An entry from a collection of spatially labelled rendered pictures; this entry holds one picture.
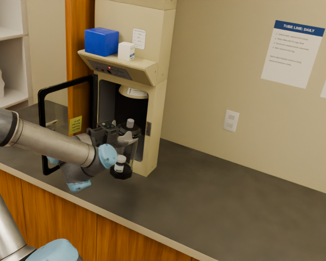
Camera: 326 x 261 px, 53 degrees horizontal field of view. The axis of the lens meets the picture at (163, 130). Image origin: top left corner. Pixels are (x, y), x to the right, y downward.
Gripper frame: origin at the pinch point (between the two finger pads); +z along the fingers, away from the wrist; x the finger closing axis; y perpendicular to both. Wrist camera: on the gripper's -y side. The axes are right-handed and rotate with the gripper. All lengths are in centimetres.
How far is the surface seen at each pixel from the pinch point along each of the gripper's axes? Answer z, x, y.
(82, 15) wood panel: -1, 38, 38
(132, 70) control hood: 2.0, 5.6, 25.9
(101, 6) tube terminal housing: 4, 31, 44
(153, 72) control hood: 9.6, 1.2, 25.9
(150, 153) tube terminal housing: 16.7, -0.4, -14.7
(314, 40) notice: 70, -33, 48
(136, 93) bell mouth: 12.9, 12.1, 11.1
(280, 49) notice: 67, -22, 40
